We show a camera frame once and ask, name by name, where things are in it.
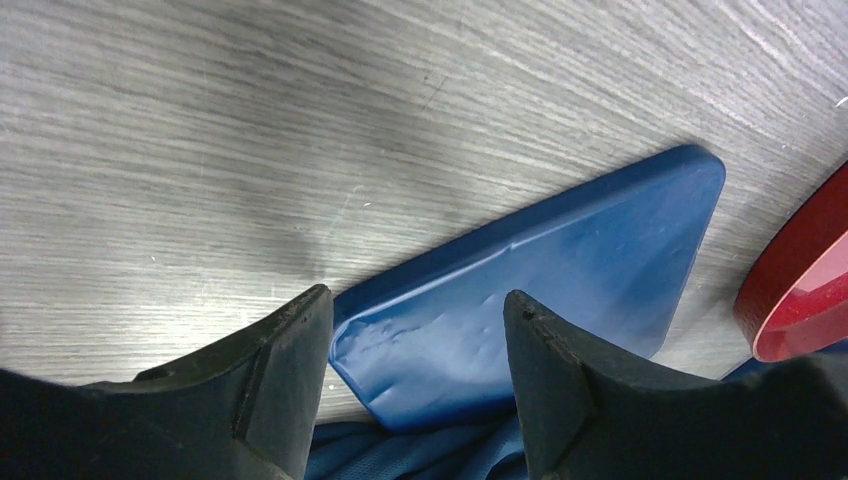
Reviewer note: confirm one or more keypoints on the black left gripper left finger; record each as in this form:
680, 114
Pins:
243, 407

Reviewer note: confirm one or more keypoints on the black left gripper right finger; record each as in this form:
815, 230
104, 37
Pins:
589, 409

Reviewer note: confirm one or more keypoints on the blue tin lid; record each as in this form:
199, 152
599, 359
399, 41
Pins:
422, 345

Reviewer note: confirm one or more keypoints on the red round tray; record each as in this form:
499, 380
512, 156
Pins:
794, 299

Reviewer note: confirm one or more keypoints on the dark blue cloth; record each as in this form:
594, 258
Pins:
355, 450

